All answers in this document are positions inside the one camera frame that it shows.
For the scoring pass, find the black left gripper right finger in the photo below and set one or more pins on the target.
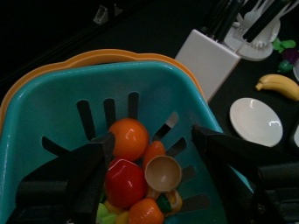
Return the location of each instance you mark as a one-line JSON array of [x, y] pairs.
[[241, 163]]

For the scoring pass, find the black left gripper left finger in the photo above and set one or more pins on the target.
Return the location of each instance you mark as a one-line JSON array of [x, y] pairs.
[[78, 175]]

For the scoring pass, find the red apple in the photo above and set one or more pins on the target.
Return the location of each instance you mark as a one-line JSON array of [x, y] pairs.
[[126, 183]]

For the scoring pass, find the white round plate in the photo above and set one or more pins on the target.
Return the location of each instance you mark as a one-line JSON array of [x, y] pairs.
[[255, 121]]

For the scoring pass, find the light green toy lettuce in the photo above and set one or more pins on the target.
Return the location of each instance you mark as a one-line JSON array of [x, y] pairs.
[[106, 216]]

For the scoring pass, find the orange toy fruit ball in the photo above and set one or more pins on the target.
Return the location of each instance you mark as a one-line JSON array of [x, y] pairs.
[[129, 138]]

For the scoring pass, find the orange toy fruit piece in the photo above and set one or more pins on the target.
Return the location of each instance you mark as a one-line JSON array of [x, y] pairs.
[[154, 151]]

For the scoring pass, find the small orange toy fruit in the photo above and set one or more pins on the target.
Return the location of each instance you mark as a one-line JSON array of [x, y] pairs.
[[146, 212]]

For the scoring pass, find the teal plastic slotted basket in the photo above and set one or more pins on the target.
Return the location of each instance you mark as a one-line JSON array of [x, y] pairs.
[[51, 110]]

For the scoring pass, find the yellow toy banana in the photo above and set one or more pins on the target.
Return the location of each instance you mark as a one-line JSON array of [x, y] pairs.
[[279, 84]]

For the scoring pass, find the white knife block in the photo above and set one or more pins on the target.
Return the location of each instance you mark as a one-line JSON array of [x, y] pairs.
[[209, 62]]

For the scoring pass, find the purple green toy eggplant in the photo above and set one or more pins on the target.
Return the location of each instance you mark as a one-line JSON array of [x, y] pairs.
[[287, 55]]

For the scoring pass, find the orange plastic basket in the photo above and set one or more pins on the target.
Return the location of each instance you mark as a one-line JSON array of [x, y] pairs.
[[98, 57]]

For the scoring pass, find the white cutlery holder stand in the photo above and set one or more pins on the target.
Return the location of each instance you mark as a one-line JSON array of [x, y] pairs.
[[259, 38]]

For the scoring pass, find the clear plastic bracket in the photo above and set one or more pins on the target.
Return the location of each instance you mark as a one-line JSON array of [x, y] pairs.
[[101, 14]]

